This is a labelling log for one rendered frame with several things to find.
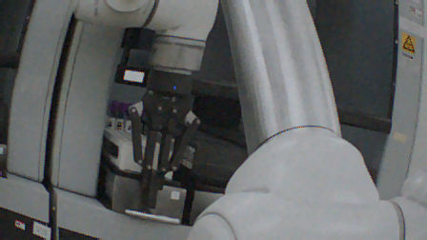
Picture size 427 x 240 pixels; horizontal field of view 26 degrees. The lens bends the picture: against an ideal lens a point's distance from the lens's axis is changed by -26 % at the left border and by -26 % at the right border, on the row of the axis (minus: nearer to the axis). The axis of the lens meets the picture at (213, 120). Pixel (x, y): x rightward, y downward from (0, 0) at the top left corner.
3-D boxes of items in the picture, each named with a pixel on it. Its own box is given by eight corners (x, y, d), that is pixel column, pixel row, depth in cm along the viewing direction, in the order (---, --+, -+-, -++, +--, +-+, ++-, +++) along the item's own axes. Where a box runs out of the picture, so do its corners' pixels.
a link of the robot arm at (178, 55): (149, 34, 199) (140, 67, 199) (161, 35, 190) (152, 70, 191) (196, 41, 202) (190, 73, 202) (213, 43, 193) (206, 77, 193)
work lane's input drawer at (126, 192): (59, 156, 262) (64, 122, 262) (105, 168, 266) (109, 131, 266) (116, 215, 193) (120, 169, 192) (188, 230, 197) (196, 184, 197)
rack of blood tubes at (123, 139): (91, 152, 229) (95, 123, 229) (132, 162, 232) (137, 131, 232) (119, 175, 201) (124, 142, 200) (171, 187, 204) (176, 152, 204)
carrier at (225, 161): (246, 184, 215) (253, 152, 215) (250, 186, 213) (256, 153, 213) (186, 175, 211) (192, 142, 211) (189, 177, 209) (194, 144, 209)
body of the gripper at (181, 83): (190, 72, 201) (179, 127, 202) (143, 66, 199) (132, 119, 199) (202, 75, 194) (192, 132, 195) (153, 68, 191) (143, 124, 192)
